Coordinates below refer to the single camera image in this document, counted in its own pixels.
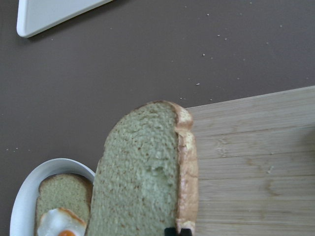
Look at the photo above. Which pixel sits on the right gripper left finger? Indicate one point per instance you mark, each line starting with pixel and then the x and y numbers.
pixel 170 231

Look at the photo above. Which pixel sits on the white round plate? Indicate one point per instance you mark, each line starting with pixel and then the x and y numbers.
pixel 22 220

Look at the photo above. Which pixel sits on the wooden cutting board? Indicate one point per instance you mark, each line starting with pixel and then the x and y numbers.
pixel 256 160

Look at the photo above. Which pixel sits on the bread slice under egg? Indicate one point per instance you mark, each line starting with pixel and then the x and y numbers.
pixel 70 191

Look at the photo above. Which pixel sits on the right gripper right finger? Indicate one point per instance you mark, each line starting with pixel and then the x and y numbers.
pixel 185 232

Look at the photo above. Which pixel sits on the fried egg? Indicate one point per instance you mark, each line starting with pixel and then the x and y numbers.
pixel 61 222

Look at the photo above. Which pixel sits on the bread slice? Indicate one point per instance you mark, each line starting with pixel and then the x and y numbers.
pixel 70 191
pixel 147 178

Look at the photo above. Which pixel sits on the cream rabbit tray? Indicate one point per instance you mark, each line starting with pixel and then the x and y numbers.
pixel 36 16

